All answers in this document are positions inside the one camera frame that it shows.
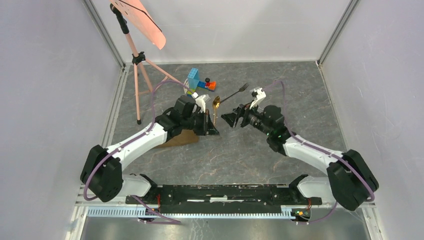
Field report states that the white slotted cable duct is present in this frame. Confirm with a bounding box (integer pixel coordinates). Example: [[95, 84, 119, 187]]
[[87, 205, 307, 220]]

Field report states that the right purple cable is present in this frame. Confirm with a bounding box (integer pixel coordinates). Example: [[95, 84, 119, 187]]
[[264, 79, 376, 225]]

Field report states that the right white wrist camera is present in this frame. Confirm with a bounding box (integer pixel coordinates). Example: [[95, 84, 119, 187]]
[[249, 87, 267, 109]]

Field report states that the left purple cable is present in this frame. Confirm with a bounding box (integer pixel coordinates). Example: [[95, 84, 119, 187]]
[[82, 80, 196, 225]]

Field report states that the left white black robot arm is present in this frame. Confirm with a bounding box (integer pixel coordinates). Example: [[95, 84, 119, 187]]
[[80, 93, 219, 204]]

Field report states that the brown cloth napkin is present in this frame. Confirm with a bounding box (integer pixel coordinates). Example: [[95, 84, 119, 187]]
[[155, 129, 199, 149]]

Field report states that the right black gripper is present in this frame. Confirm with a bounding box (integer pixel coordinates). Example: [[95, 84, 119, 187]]
[[220, 100, 272, 137]]

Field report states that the purple cable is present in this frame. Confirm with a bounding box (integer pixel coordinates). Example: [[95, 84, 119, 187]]
[[82, 80, 196, 225], [264, 79, 376, 225]]

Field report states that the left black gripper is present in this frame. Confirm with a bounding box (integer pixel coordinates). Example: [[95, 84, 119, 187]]
[[181, 109, 220, 137]]

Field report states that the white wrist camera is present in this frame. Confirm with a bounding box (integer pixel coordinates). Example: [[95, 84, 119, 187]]
[[191, 92, 211, 113], [249, 87, 267, 109]]

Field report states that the gold spoon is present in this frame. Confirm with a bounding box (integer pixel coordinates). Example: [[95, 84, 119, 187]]
[[212, 95, 221, 126]]

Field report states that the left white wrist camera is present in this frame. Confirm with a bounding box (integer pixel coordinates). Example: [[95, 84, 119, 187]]
[[191, 92, 211, 113]]

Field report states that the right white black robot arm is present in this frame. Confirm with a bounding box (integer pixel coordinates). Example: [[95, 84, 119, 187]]
[[221, 104, 380, 211]]

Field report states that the colourful toy block structure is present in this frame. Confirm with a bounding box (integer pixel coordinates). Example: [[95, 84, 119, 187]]
[[183, 67, 217, 96]]

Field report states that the pink music stand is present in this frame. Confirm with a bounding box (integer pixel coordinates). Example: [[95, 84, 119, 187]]
[[109, 0, 181, 125]]

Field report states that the black fork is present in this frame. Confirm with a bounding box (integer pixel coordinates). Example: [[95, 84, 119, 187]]
[[219, 83, 249, 104]]

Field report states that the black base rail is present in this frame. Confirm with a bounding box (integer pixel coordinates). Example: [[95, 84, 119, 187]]
[[125, 184, 323, 214]]

